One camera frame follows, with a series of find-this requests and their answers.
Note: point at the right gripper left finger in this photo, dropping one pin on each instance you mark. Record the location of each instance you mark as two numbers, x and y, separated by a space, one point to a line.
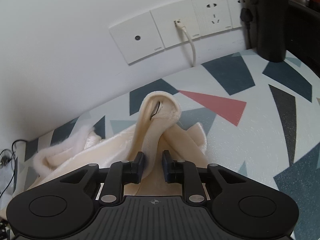
117 176

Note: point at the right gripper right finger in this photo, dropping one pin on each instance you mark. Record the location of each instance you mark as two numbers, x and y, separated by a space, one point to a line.
188 175

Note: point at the cream embroidered fur-trimmed coat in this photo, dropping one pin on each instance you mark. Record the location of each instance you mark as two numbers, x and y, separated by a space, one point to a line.
156 130

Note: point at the black speaker box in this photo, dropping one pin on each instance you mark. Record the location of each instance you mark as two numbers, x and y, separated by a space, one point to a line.
269 16

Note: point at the white wall socket panel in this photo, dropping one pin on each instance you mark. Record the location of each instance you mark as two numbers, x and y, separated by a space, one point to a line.
173 24

